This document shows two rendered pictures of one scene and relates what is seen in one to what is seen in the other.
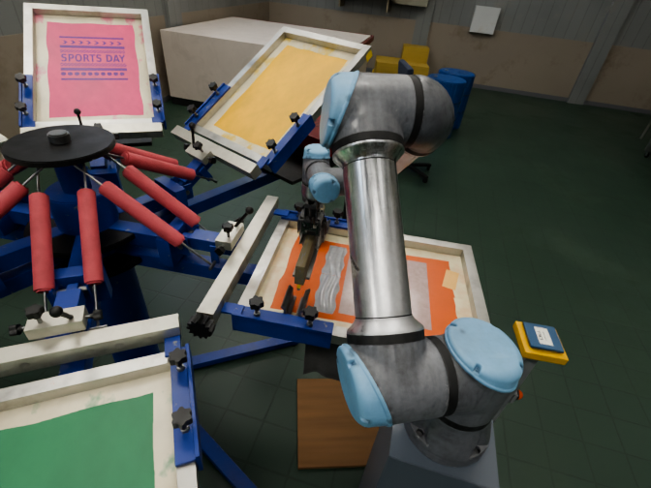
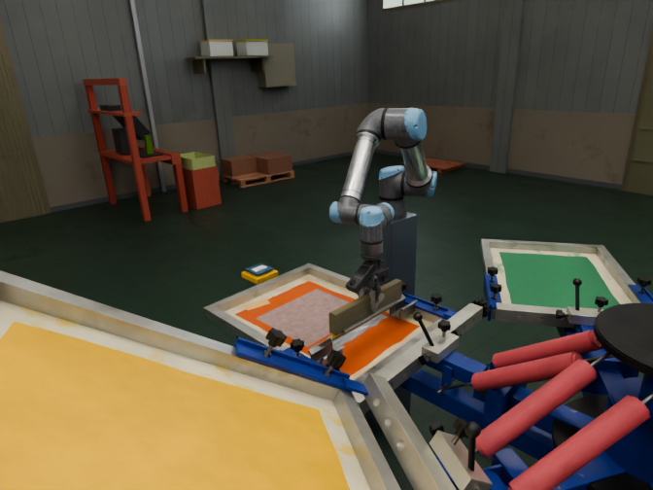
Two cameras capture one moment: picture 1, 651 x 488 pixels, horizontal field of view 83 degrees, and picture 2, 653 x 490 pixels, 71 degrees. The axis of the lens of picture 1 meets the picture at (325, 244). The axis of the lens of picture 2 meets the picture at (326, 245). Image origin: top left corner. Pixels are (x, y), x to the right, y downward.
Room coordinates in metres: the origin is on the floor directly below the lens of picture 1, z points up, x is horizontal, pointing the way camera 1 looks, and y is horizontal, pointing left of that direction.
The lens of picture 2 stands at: (2.17, 0.83, 1.86)
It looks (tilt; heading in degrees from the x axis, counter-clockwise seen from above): 21 degrees down; 219
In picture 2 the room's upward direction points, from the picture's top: 2 degrees counter-clockwise
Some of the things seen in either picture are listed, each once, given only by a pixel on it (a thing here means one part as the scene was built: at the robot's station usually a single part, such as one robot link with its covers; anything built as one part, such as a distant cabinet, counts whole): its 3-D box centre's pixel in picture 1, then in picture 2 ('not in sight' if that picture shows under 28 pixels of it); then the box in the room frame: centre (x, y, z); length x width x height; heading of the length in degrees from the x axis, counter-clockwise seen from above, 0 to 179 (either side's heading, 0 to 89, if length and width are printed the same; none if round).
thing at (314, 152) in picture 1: (316, 166); (371, 225); (0.98, 0.05, 1.38); 0.09 x 0.08 x 0.11; 15
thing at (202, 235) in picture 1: (216, 242); (456, 365); (1.04, 0.39, 1.02); 0.17 x 0.06 x 0.05; 84
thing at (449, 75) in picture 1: (445, 103); not in sight; (5.67, -1.52, 0.39); 1.06 x 0.67 x 0.78; 167
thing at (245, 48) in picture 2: not in sight; (252, 48); (-3.79, -5.56, 2.24); 0.45 x 0.37 x 0.26; 169
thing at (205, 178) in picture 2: not in sight; (154, 143); (-1.56, -5.46, 0.92); 1.43 x 1.28 x 1.85; 79
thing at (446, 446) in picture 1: (451, 408); (391, 204); (0.36, -0.25, 1.25); 0.15 x 0.15 x 0.10
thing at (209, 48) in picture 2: not in sight; (216, 49); (-3.13, -5.70, 2.24); 0.45 x 0.37 x 0.25; 169
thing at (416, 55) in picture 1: (401, 64); not in sight; (8.41, -1.16, 0.34); 1.22 x 0.94 x 0.68; 79
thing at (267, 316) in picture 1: (283, 324); (417, 308); (0.73, 0.10, 0.98); 0.30 x 0.05 x 0.07; 84
